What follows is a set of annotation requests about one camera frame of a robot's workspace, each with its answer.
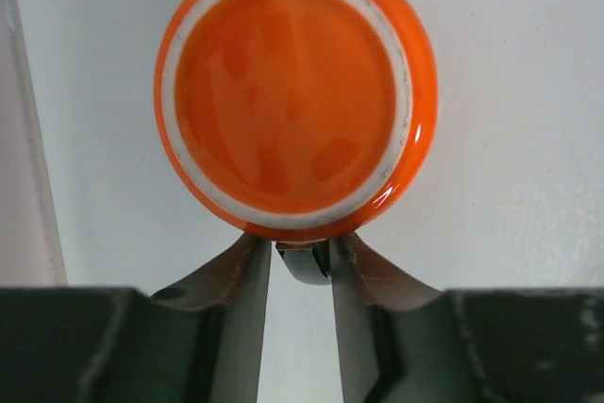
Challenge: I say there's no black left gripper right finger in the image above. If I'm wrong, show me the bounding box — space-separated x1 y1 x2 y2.
329 234 603 402

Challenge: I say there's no aluminium frame rail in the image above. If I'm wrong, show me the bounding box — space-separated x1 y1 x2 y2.
1 0 67 286

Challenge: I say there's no orange mug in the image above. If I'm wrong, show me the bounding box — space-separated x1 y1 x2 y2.
153 0 439 287

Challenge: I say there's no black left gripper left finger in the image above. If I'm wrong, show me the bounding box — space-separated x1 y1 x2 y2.
1 234 271 402

